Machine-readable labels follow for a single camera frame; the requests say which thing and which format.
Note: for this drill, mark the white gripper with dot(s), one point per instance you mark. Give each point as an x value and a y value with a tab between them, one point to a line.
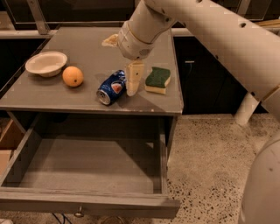
133	44

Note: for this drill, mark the blue pepsi can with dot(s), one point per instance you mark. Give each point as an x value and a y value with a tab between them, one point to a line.
112	88

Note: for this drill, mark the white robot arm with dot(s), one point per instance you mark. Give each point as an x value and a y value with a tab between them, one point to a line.
249	52

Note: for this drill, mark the grey open top drawer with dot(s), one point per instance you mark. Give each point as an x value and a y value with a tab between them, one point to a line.
114	165

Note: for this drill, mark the metal drawer knob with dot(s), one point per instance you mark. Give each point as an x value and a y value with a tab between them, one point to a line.
79	213

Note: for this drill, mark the green yellow sponge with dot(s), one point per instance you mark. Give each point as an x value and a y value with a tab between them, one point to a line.
158	80

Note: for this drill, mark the orange fruit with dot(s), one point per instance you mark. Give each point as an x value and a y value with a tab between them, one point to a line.
72	76

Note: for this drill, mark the grey cabinet counter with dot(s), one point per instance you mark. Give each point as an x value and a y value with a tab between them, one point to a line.
83	47

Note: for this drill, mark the white paper bowl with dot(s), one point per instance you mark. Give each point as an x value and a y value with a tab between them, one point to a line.
46	64

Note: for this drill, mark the glass railing with metal posts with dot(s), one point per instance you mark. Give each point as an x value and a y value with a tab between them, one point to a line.
67	11

